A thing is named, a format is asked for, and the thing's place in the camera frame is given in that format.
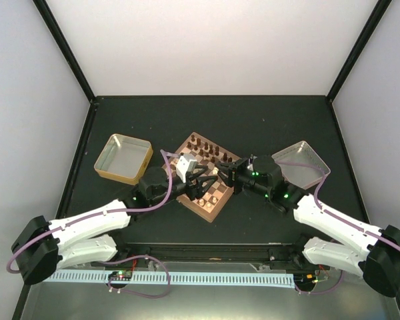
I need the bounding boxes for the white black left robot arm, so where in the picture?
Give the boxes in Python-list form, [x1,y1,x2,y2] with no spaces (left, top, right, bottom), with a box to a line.
[7,165,218,285]

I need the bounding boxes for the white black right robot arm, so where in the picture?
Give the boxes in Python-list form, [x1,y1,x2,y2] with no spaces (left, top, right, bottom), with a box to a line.
[216,156,400,297]

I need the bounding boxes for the left controller circuit board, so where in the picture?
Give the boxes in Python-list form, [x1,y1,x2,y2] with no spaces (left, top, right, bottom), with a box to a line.
[108,271,132,281]

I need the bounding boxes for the controller circuit board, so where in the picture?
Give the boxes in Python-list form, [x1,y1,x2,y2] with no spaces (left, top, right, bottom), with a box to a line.
[299,273,329,283]
[108,271,132,281]

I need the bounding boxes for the right controller circuit board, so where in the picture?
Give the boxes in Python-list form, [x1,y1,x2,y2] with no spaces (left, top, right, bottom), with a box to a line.
[299,273,329,283]

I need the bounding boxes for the wooden chessboard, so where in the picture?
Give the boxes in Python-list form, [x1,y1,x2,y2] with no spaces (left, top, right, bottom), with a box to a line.
[173,131,241,223]

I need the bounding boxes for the pink metal tin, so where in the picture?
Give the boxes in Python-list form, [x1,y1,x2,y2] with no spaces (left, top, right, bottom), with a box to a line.
[272,141,331,189]

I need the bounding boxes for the yellow metal tin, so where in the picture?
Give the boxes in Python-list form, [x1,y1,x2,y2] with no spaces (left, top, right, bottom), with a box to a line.
[94,133,153,185]

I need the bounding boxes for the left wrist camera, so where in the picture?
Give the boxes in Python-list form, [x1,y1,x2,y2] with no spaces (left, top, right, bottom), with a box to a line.
[175,153,197,183]

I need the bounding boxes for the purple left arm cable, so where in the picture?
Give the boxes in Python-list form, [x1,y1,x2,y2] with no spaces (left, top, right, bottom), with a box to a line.
[7,149,181,274]

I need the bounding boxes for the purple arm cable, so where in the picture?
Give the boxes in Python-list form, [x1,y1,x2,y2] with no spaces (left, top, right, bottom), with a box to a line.
[7,149,181,274]
[276,159,400,281]

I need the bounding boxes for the black rear mounting rail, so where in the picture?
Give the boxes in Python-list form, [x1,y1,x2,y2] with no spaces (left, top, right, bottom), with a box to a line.
[113,243,315,270]

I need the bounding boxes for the white slotted cable duct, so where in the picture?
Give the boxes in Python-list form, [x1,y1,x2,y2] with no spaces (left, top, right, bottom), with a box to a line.
[46,269,295,289]

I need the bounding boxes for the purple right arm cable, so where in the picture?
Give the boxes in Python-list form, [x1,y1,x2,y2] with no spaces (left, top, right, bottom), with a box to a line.
[276,159,400,281]

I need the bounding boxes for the black right frame post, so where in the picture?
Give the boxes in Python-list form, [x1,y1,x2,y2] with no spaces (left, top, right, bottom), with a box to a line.
[326,0,392,103]

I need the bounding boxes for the black frame post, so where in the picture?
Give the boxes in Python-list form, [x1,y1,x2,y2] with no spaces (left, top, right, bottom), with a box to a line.
[326,0,392,103]
[33,0,95,103]

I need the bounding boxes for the black left frame post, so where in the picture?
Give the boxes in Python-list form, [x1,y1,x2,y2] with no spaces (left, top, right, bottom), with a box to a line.
[33,0,95,103]

